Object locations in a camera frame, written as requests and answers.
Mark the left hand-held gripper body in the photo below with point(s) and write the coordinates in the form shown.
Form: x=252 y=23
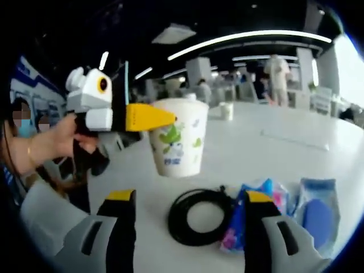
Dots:
x=88 y=96

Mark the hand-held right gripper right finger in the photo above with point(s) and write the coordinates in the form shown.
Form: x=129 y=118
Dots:
x=261 y=236

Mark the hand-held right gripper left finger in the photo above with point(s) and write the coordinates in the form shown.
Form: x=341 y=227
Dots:
x=119 y=233

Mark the blue tissue packet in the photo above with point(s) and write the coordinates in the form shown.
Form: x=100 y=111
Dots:
x=233 y=227

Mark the printed white paper cup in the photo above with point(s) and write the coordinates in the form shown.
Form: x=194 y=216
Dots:
x=176 y=153

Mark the clear packet with blue pad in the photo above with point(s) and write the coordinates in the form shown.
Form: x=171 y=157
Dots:
x=318 y=216

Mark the person's left hand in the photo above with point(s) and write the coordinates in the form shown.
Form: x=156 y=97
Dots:
x=57 y=139

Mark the blue white partition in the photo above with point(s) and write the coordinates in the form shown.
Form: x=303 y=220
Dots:
x=42 y=85

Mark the white table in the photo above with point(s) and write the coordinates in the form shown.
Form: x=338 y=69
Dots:
x=241 y=162

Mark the small white paper cup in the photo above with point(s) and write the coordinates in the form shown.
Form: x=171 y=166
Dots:
x=226 y=111

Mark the person's body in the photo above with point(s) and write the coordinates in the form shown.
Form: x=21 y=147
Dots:
x=5 y=179

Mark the curved ceiling light strip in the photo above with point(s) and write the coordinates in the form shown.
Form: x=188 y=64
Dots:
x=244 y=38

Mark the dark office chair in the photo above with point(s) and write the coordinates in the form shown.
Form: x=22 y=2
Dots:
x=352 y=115

